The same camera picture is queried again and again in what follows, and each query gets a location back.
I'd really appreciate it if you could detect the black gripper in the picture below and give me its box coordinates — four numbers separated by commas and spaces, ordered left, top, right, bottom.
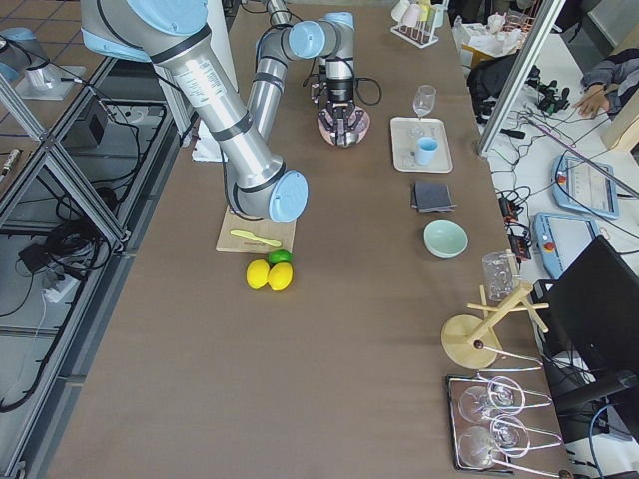
319, 78, 362, 146

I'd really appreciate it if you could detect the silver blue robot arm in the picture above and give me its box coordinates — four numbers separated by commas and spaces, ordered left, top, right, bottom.
81, 1, 369, 223

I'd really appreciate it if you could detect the pink bowl with ice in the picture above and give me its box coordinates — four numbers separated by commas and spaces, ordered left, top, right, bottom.
318, 107, 370, 148

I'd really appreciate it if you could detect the light blue cup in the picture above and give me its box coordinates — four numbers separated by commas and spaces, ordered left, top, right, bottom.
415, 136, 438, 166

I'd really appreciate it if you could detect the white cup rack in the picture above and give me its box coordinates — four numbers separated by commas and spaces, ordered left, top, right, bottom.
390, 0, 448, 49

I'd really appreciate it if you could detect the wooden cup tree stand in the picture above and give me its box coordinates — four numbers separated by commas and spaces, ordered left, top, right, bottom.
440, 281, 549, 373

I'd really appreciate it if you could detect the beige plastic tray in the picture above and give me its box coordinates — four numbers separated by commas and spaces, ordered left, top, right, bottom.
390, 117, 453, 174

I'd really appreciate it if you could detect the clear wine glass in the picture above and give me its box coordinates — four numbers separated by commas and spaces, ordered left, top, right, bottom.
412, 85, 436, 119

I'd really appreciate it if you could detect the dark grey folded cloth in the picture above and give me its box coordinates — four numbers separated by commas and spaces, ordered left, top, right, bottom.
410, 181, 456, 213

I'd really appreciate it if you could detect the yellow plastic knife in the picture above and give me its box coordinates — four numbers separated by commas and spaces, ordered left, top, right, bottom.
230, 229, 282, 247

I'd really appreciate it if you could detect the green lime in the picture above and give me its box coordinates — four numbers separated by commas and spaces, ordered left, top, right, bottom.
268, 249, 292, 265

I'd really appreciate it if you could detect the wooden cutting board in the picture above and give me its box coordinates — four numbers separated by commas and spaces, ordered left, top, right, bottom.
216, 208, 297, 254

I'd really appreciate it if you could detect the mint green bowl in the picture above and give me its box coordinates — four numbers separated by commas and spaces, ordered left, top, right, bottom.
423, 220, 469, 259

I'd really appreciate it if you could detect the yellow lemon left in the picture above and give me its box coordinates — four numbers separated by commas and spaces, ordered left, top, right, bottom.
246, 259, 271, 289

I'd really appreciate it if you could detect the clear glass mug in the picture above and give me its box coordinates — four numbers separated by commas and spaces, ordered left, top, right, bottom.
482, 249, 520, 301

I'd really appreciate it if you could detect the blue teach pendant far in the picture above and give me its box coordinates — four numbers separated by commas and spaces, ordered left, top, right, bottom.
551, 154, 620, 220

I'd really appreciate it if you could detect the blue teach pendant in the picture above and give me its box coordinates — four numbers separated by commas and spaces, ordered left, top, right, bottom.
533, 213, 598, 279
551, 154, 620, 220

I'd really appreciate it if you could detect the blue teach pendant near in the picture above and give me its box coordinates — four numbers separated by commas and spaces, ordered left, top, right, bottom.
533, 213, 598, 279

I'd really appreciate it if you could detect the black monitor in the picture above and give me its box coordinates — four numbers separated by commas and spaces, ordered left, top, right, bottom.
532, 236, 638, 375

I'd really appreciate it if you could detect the black metal glass tray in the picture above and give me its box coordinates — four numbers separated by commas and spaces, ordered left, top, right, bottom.
446, 375, 570, 478

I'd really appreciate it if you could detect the aluminium frame post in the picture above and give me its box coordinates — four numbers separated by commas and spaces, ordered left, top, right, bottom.
477, 0, 565, 159

